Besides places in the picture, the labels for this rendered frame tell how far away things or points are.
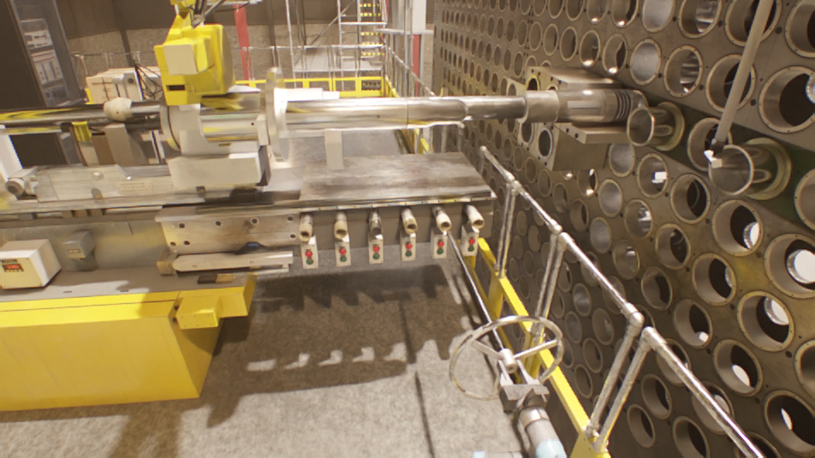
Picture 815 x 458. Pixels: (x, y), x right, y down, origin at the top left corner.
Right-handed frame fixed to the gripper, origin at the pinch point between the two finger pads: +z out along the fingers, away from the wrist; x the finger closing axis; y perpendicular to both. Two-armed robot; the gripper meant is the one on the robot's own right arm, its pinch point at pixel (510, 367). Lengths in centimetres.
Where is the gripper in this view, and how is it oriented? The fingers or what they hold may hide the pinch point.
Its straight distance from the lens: 137.9
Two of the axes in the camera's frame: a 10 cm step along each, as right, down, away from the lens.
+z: -1.5, -4.6, 8.7
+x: 9.7, 0.9, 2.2
